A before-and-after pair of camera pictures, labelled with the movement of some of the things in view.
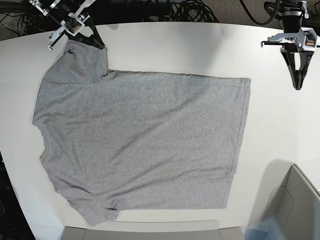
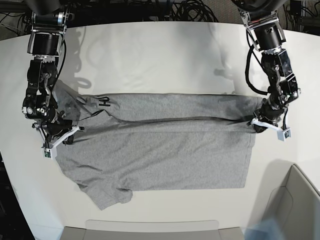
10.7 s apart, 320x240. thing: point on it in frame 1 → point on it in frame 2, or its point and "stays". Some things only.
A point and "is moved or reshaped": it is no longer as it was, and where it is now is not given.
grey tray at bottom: [154, 230] stays
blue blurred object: [269, 229] stays
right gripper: [86, 35] → [55, 126]
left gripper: [288, 50] → [267, 113]
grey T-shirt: [113, 139] is moved or reshaped
